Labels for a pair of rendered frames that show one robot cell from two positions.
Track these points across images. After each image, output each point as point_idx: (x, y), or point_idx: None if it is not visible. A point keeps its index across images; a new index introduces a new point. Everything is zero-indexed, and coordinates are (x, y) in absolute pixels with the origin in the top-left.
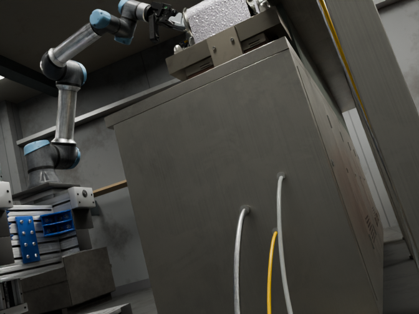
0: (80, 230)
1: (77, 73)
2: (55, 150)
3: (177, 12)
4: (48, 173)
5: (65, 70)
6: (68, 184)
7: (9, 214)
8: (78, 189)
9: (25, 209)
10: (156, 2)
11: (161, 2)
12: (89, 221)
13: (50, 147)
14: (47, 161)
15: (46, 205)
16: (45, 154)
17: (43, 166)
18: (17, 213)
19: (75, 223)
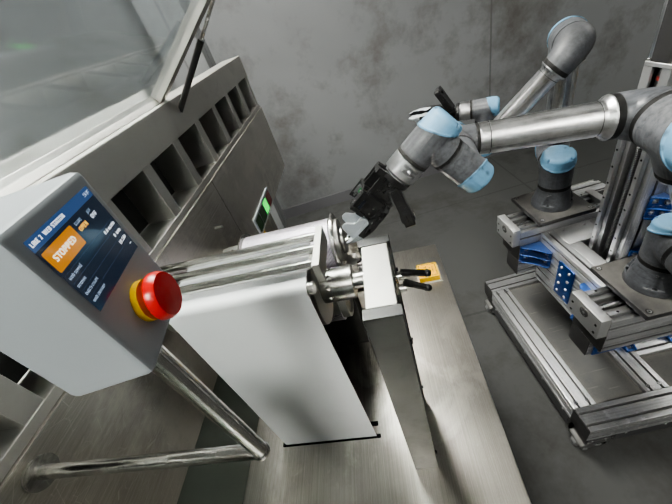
0: (577, 328)
1: (652, 155)
2: (662, 250)
3: (352, 208)
4: (633, 264)
5: (633, 142)
6: (621, 295)
7: (557, 254)
8: (577, 300)
9: (572, 264)
10: (372, 169)
11: (361, 178)
12: (596, 341)
13: (660, 241)
14: (642, 253)
15: (598, 283)
16: (645, 242)
17: (638, 253)
18: (563, 259)
19: (573, 318)
